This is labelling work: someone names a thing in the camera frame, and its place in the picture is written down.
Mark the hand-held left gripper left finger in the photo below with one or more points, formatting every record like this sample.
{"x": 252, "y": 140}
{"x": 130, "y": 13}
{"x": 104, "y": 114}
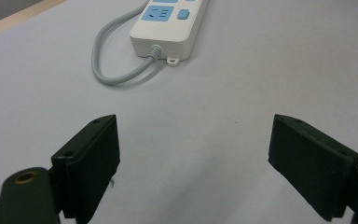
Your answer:
{"x": 87, "y": 168}

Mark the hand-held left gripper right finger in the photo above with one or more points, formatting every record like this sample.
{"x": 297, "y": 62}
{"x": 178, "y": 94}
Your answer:
{"x": 310, "y": 168}

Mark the white power strip blue sockets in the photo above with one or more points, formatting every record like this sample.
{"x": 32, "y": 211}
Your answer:
{"x": 167, "y": 28}

